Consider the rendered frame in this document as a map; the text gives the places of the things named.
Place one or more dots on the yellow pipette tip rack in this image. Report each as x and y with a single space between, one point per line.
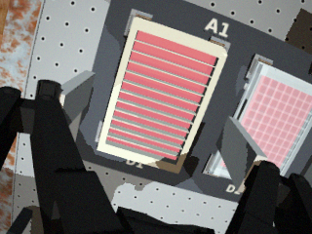
308 175

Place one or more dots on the pink trough reservoir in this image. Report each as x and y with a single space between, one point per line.
163 86

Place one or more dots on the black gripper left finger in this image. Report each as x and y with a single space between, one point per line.
70 197

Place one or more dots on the white well plate with pink wells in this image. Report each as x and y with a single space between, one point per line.
276 110

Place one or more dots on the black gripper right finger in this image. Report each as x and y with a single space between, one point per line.
248 167

